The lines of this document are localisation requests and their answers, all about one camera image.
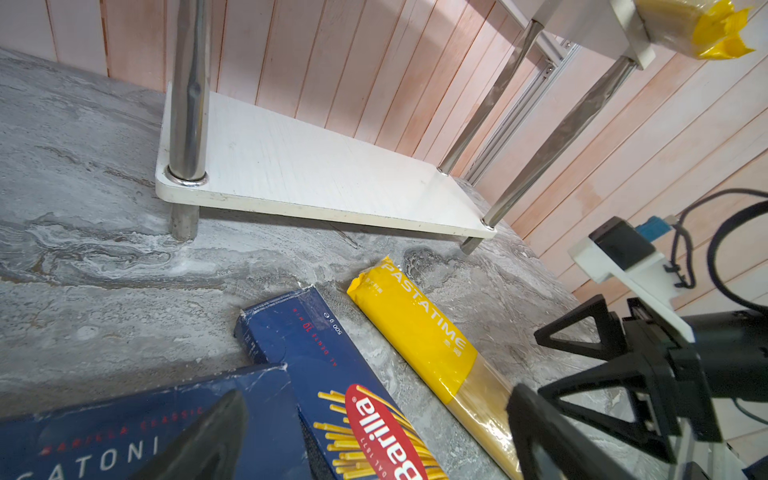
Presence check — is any white two-tier shelf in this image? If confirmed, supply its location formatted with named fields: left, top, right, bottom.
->
left=155, top=1, right=654, bottom=253

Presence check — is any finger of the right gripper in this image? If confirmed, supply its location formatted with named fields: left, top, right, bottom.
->
left=538, top=353, right=678, bottom=463
left=534, top=294, right=627, bottom=361

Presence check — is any blue Barilla rigatoni box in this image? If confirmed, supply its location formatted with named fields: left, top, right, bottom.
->
left=1, top=364, right=312, bottom=479

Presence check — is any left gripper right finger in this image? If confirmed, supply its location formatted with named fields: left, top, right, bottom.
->
left=506, top=383, right=632, bottom=479

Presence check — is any blue Barilla spaghetti box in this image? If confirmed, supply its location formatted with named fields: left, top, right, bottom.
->
left=234, top=286, right=447, bottom=479

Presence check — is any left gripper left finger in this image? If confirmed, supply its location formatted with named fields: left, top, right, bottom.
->
left=131, top=390, right=248, bottom=479

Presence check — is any yellow Pastatime spaghetti bag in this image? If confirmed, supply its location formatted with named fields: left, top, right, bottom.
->
left=347, top=257, right=522, bottom=479
left=635, top=0, right=754, bottom=61

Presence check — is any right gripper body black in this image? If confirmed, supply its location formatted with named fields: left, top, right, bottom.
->
left=628, top=298, right=767, bottom=442

